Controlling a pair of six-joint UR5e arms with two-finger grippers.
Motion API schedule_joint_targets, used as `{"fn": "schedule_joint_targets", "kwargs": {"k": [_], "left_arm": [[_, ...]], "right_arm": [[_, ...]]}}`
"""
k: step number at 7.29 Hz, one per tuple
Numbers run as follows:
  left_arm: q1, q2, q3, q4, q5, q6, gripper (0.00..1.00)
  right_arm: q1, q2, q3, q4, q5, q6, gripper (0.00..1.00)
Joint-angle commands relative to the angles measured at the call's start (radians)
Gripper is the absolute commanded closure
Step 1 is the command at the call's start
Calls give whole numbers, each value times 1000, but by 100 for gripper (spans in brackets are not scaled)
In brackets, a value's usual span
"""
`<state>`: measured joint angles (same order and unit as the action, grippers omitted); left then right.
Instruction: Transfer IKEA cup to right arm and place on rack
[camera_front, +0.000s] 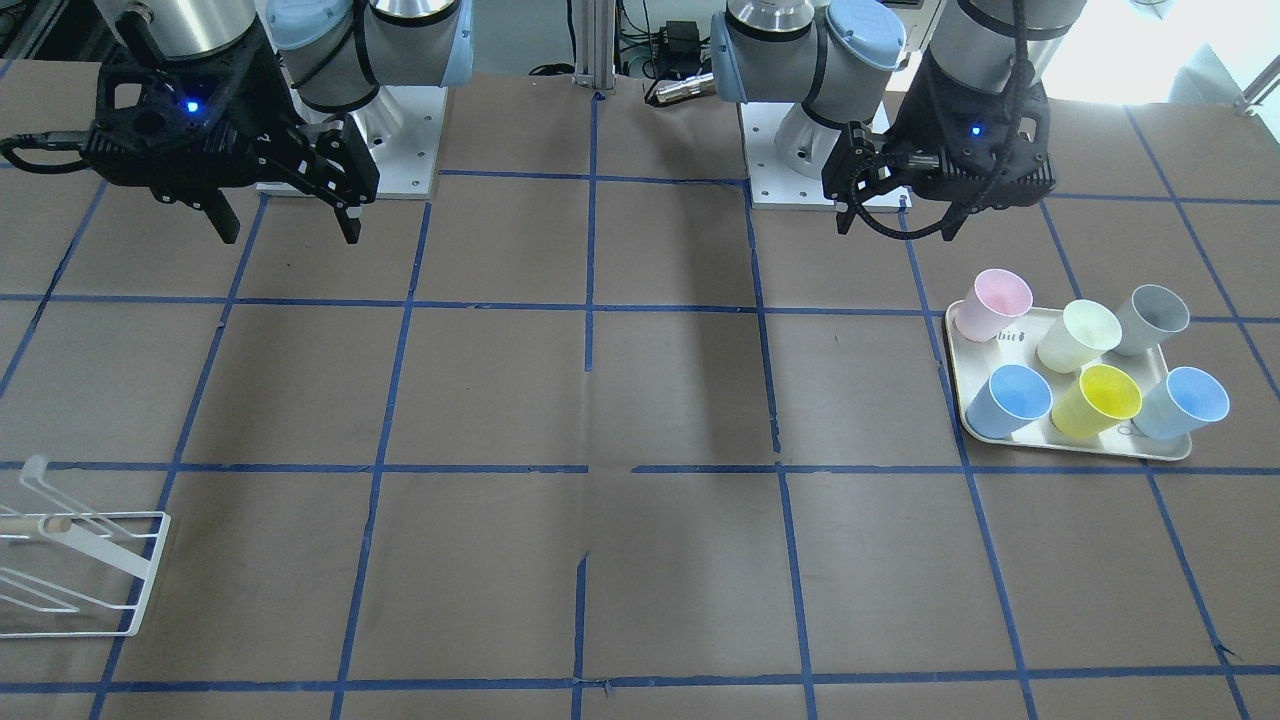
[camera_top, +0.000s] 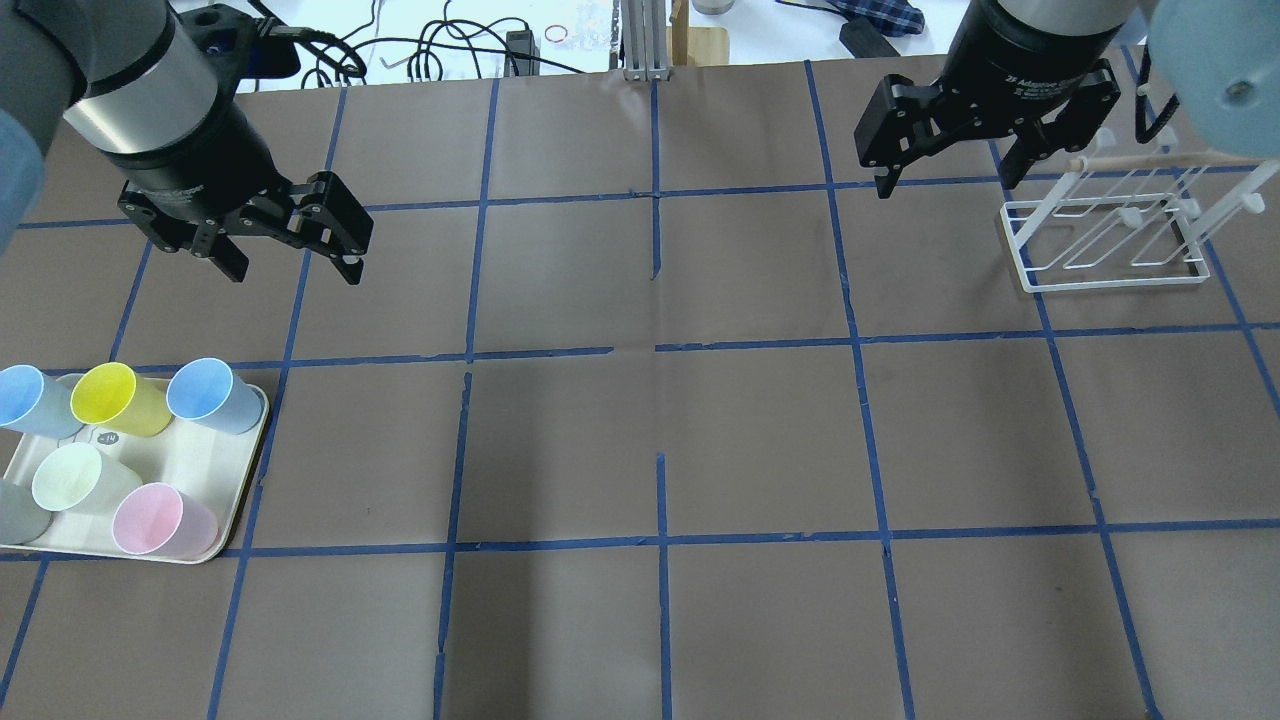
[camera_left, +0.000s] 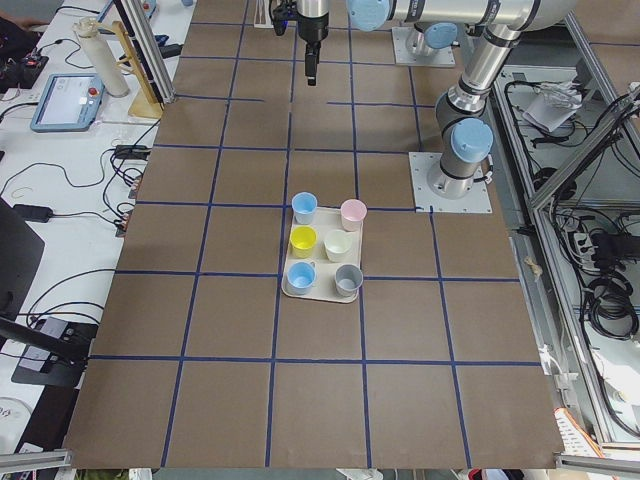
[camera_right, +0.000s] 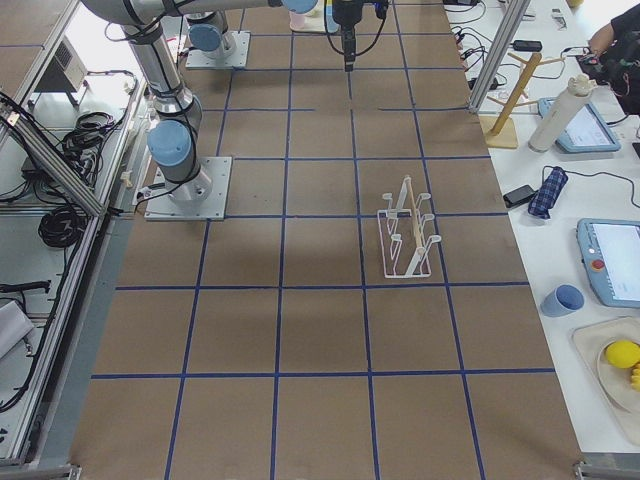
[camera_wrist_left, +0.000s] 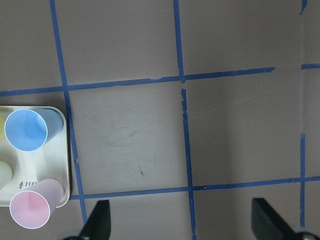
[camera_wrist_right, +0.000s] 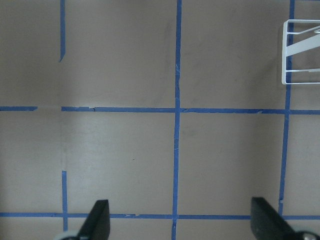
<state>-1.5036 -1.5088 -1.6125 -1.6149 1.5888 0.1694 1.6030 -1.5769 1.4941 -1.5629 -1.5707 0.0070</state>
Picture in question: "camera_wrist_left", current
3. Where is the pink plastic cup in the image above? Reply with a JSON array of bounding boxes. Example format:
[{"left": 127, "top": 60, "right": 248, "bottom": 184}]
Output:
[{"left": 9, "top": 178, "right": 64, "bottom": 230}]

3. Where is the yellow plastic cup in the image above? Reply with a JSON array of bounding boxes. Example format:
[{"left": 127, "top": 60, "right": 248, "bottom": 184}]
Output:
[{"left": 0, "top": 116, "right": 6, "bottom": 141}]

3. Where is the light blue plastic cup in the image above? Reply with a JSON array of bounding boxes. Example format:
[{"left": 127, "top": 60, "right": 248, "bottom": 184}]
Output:
[{"left": 4, "top": 108, "right": 64, "bottom": 152}]

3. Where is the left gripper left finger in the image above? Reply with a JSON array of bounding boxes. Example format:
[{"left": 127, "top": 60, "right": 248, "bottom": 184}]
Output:
[{"left": 78, "top": 200, "right": 111, "bottom": 240}]

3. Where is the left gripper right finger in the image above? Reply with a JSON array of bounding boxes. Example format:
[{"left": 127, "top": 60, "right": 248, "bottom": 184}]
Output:
[{"left": 251, "top": 198, "right": 300, "bottom": 240}]

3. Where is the cream plastic tray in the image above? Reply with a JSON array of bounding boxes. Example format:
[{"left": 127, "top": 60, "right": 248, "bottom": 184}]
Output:
[{"left": 0, "top": 105, "right": 72, "bottom": 208}]

